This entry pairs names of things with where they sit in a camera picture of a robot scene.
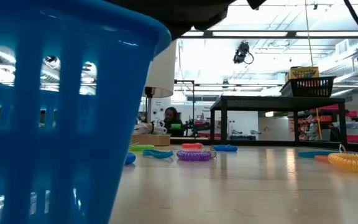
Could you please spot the orange rubber band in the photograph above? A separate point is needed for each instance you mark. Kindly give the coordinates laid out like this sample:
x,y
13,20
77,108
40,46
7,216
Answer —
x,y
321,158

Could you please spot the blue plastic basket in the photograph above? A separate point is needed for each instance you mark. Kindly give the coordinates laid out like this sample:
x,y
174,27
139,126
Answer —
x,y
57,140

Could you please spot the green coil wristband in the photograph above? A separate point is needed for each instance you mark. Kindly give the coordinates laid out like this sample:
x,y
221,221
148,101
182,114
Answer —
x,y
141,147

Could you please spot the blue coil wristband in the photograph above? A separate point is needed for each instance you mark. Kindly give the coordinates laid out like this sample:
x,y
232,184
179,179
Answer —
x,y
130,158
225,148

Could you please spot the colourful crayon box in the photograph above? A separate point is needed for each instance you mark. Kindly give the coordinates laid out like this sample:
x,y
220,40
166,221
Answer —
x,y
304,73

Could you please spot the shelf with red bins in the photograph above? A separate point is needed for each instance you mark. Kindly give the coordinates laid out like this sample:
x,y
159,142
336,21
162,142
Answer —
x,y
353,113

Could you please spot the black plastic basket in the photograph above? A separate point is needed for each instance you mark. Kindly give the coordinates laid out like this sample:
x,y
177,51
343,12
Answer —
x,y
309,87

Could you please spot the small green box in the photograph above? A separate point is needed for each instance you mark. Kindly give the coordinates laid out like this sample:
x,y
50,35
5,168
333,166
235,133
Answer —
x,y
176,126

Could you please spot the background black robot arm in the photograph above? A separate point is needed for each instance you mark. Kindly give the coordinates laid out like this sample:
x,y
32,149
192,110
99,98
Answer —
x,y
194,126

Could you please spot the person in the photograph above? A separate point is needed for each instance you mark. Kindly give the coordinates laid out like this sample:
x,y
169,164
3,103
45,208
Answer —
x,y
171,116

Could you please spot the black perforated metal shelf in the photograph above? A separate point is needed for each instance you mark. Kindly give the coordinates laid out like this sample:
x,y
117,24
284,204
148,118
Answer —
x,y
275,101

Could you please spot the black overhead camera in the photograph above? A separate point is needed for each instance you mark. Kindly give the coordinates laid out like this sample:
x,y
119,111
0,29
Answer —
x,y
241,51

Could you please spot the red coil wristband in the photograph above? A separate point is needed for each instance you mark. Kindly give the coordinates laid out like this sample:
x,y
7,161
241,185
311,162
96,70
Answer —
x,y
192,145

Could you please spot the yellow coil wristband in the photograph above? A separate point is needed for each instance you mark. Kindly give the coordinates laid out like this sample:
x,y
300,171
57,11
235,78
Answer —
x,y
353,162

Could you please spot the white cylindrical bin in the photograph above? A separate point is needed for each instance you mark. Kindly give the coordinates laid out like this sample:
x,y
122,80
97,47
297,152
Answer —
x,y
162,71

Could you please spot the purple coil wristband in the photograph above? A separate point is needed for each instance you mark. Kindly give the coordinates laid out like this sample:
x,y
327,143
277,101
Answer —
x,y
194,155

